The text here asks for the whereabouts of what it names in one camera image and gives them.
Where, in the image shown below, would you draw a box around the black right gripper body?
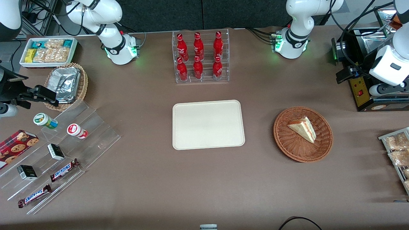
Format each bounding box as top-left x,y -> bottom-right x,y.
0,65 -> 29,103

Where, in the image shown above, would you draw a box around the triangular sandwich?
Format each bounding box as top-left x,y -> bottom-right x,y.
287,116 -> 317,143

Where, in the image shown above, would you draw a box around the small oval wicker basket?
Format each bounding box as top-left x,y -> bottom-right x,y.
44,63 -> 89,111

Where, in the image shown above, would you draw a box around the large round wicker basket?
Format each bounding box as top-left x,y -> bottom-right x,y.
273,106 -> 333,163

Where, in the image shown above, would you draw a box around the cream plastic tray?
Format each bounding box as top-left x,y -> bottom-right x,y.
172,100 -> 245,150

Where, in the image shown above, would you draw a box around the black heated display case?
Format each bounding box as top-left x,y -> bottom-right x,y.
331,6 -> 409,112

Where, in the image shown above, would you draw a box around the green lid drink bottle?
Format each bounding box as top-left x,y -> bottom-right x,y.
33,113 -> 58,129

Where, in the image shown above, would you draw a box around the red cookie box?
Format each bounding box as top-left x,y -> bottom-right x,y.
0,129 -> 39,170

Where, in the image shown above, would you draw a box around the clear cracker bag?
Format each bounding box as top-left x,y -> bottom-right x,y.
51,47 -> 70,63
33,48 -> 53,63
45,39 -> 65,50

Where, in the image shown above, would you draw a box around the clear bag of snacks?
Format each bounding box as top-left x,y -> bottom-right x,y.
384,133 -> 409,151
388,149 -> 409,167

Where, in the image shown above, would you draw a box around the silver foil packs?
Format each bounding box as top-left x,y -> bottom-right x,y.
49,67 -> 81,104

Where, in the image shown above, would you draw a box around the small black box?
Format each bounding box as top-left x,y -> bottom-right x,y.
47,143 -> 65,161
17,165 -> 38,181

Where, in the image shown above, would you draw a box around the red lid drink bottle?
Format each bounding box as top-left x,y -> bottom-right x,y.
67,123 -> 88,139

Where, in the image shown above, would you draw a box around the white rectangular snack bin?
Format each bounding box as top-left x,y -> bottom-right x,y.
19,37 -> 78,69

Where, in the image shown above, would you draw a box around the snickers chocolate bar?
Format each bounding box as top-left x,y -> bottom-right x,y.
18,184 -> 52,208
50,158 -> 80,182

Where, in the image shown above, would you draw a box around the clear acrylic stepped display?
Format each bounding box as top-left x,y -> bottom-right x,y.
0,101 -> 121,215

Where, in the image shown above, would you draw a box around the red cola bottle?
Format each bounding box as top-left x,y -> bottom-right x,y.
213,31 -> 224,60
176,33 -> 189,62
193,32 -> 205,60
176,57 -> 189,81
193,56 -> 204,80
212,56 -> 223,81

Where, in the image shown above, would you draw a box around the clear acrylic bottle rack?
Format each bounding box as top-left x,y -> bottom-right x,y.
172,29 -> 230,84

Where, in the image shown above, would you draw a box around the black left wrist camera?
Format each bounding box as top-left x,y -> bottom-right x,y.
336,65 -> 362,85

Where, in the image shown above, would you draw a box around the grey wire rack tray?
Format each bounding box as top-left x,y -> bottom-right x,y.
378,127 -> 409,195

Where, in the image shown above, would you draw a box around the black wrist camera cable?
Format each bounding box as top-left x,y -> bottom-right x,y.
331,0 -> 397,77

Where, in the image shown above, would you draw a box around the aluminium frame with cables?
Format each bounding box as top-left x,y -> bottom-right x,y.
22,0 -> 59,36

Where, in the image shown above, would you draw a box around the black base cable bundle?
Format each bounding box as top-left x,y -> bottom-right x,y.
245,27 -> 276,44

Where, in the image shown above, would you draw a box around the black cable loop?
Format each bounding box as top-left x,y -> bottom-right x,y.
278,217 -> 323,230

